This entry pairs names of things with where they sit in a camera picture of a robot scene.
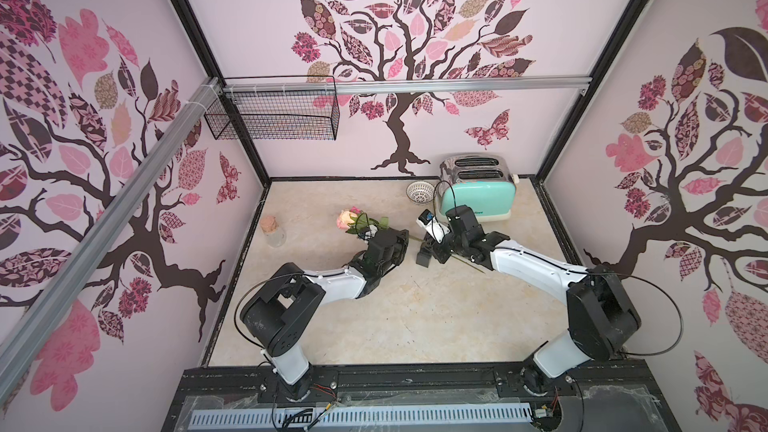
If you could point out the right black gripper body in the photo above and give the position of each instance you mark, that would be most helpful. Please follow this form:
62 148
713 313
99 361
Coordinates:
437 248

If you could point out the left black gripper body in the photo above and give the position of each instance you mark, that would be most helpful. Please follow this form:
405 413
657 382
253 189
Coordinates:
398 253

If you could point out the peach artificial rose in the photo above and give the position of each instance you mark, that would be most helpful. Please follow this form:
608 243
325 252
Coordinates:
359 224

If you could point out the pink artificial rose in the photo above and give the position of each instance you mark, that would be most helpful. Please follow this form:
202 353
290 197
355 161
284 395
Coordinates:
359 223

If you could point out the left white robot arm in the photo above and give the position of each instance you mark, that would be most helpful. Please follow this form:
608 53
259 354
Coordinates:
281 309

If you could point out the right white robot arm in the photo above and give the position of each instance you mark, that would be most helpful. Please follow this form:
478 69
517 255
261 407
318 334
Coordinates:
600 315

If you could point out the mint green toaster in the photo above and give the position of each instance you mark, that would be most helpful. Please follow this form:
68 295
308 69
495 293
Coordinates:
482 182

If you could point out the patterned white bowl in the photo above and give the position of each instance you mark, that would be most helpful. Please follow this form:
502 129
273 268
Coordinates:
421 192

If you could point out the white slotted cable duct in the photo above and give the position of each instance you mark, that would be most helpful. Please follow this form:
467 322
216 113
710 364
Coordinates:
358 417

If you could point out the rear aluminium frame rail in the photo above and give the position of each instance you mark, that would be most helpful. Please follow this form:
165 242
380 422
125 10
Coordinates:
408 85

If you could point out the aluminium frame rail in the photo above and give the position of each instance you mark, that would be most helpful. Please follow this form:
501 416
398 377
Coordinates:
408 85
37 324

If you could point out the black wire basket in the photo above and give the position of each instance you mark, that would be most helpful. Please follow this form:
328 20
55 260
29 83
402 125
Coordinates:
277 108

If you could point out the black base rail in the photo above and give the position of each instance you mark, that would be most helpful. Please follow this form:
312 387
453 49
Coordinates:
611 396

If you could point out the left aluminium frame rail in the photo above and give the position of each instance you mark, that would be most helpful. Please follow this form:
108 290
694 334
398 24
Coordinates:
37 324

